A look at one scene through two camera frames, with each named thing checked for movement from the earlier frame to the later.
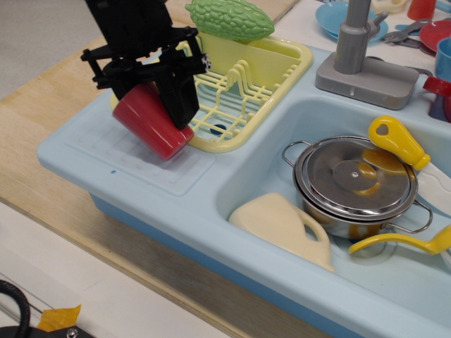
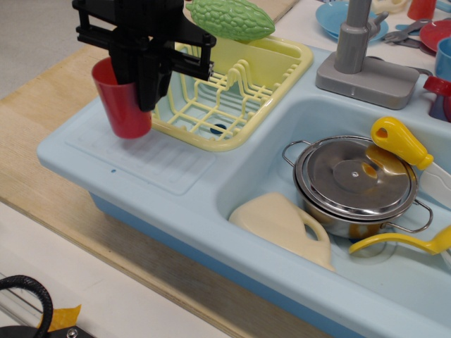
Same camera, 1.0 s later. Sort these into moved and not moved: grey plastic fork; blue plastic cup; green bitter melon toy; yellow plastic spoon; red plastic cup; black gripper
Moved: red plastic cup; black gripper
Not moved: grey plastic fork; blue plastic cup; yellow plastic spoon; green bitter melon toy
